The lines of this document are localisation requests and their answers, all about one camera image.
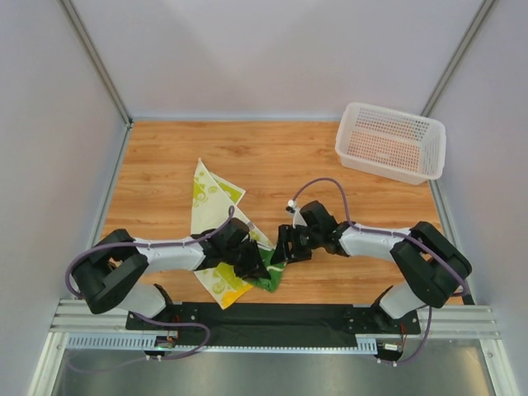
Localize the green cream patterned towel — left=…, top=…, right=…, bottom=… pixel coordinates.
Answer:
left=246, top=245, right=287, bottom=293

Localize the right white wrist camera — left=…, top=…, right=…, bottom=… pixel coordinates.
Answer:
left=286, top=200, right=307, bottom=228

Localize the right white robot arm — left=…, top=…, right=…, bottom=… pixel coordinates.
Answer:
left=270, top=200, right=472, bottom=325

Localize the aluminium front rail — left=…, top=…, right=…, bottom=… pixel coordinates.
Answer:
left=50, top=299, right=501, bottom=340

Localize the yellow lime patterned towel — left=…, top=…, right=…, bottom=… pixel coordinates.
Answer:
left=191, top=161, right=272, bottom=309

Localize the white perforated plastic basket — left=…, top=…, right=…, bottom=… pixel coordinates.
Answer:
left=335, top=102, right=446, bottom=186

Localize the right aluminium frame post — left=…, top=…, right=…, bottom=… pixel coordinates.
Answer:
left=420, top=0, right=499, bottom=117

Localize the left aluminium frame post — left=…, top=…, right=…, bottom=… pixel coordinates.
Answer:
left=58, top=0, right=133, bottom=127

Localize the aluminium frame post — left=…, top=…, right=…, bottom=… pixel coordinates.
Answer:
left=420, top=0, right=499, bottom=117
left=58, top=0, right=133, bottom=127

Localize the slotted grey cable duct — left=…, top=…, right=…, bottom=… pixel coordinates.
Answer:
left=66, top=332, right=403, bottom=355

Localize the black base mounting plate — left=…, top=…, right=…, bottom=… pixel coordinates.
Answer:
left=125, top=301, right=422, bottom=348

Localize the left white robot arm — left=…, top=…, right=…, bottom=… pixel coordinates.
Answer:
left=66, top=218, right=271, bottom=318

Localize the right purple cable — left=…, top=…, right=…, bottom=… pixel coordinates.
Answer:
left=290, top=177, right=471, bottom=369

